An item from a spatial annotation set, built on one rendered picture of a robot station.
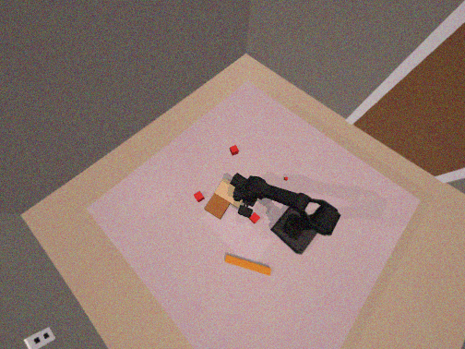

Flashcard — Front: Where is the brown rectangular block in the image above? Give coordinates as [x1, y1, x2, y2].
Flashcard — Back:
[205, 193, 231, 219]

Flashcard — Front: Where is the orange flat bar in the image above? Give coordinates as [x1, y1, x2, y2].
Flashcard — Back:
[225, 255, 271, 276]

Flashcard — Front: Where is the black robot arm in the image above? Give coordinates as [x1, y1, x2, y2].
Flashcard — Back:
[230, 173, 340, 240]

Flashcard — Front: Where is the red cube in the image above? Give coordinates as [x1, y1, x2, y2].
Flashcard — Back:
[249, 212, 260, 224]
[194, 191, 204, 202]
[230, 145, 239, 155]

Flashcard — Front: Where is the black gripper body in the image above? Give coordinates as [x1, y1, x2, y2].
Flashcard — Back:
[238, 195, 257, 218]

